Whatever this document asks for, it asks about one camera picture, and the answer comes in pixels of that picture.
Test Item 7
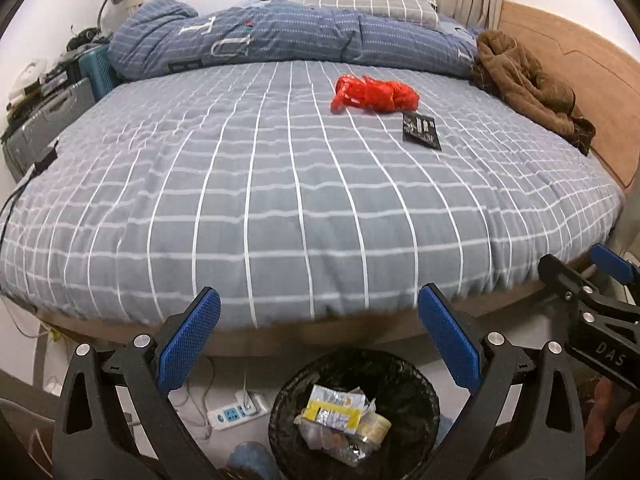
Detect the black sachet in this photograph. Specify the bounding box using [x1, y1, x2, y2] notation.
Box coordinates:
[402, 113, 443, 151]

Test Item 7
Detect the yellow yogurt cup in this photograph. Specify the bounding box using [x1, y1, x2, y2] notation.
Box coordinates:
[357, 410, 393, 446]

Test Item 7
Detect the yellow snack packet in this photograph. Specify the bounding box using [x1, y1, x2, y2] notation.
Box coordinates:
[300, 384, 376, 433]

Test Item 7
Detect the white power strip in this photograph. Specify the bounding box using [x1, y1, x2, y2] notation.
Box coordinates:
[206, 392, 268, 431]

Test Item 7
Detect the black charger with cable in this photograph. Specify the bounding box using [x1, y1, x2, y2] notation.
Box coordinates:
[0, 142, 62, 256]

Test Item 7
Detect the blue fabric object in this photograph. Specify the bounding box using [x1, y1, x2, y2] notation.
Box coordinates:
[227, 441, 281, 480]

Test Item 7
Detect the clear plastic wrapper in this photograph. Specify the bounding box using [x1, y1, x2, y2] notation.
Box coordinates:
[300, 430, 368, 467]

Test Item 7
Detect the blue checked quilt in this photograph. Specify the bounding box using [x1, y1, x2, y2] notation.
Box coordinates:
[109, 0, 483, 81]

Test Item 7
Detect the person's right hand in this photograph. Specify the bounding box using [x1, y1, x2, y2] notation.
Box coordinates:
[582, 375, 640, 456]

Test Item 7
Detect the brown jacket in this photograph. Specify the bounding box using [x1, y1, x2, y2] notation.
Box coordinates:
[470, 30, 597, 156]

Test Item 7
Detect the black trash bin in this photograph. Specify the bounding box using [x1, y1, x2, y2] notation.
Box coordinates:
[267, 347, 441, 480]

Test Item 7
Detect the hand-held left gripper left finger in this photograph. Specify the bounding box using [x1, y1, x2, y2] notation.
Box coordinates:
[51, 286, 222, 480]

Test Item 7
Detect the dark tangled clutter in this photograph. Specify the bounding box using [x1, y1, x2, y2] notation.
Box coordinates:
[65, 25, 113, 53]

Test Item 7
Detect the grey checked bed sheet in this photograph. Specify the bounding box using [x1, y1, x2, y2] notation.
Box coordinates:
[0, 59, 628, 328]

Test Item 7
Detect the teal suitcase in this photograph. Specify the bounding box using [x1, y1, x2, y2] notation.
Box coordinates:
[77, 45, 121, 103]

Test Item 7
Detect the grey suitcase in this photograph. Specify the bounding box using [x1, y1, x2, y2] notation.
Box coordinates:
[2, 77, 96, 181]

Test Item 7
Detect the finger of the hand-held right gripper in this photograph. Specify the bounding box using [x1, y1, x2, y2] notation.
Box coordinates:
[589, 243, 640, 307]
[538, 253, 640, 345]

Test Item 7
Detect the wooden bed headboard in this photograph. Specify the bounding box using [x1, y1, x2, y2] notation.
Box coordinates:
[497, 0, 638, 191]

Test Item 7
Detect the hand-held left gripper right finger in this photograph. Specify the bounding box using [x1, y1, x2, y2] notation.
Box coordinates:
[417, 283, 587, 480]

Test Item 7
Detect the red plastic bag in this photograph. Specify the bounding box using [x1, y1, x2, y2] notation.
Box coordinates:
[330, 75, 420, 115]

